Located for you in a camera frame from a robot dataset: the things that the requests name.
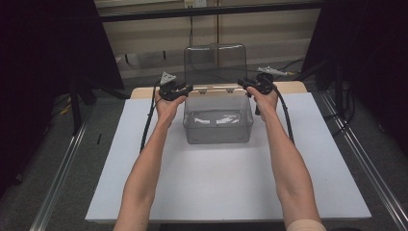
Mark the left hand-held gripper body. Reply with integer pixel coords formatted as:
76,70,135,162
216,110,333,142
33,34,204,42
158,70,188,102

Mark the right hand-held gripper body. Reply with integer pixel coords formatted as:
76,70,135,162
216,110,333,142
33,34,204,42
253,65,289,96

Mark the clear plastic box lid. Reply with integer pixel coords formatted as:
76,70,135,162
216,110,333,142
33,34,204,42
183,42,249,93

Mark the clear plastic box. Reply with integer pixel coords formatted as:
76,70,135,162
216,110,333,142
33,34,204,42
182,90,255,145

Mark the person's right hand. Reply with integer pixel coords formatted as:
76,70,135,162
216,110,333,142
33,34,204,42
246,85,280,122

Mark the person's left hand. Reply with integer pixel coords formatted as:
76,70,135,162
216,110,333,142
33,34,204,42
154,90,188,125

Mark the wooden table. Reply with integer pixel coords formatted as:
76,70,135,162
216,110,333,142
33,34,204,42
130,80,308,100

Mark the black crossbar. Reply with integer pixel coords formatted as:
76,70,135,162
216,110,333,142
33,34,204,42
98,1,323,23

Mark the black metal stand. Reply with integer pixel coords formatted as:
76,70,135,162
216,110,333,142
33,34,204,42
69,75,98,137

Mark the white table mat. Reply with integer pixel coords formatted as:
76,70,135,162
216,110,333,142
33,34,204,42
85,92,372,223

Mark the black curtain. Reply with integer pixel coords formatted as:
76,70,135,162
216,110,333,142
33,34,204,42
300,0,408,157
0,0,125,196

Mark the right hand-held gripper black cable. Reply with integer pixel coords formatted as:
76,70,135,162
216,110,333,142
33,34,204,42
271,84,295,144

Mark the hand-held gripper black cable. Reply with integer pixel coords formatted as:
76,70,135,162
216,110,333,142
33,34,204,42
271,84,295,144
140,81,163,154

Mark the left hand-held gripper black cable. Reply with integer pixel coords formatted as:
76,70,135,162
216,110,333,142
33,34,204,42
140,81,163,154

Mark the long black floor cable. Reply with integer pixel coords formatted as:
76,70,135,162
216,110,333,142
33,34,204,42
188,15,306,83

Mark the white wall outlet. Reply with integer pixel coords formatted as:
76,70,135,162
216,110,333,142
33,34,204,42
184,0,208,10

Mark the yellow cable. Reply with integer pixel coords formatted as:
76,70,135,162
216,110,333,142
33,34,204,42
58,95,72,116

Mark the aluminium rail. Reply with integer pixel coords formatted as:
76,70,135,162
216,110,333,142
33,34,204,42
29,120,89,231
319,90,408,231

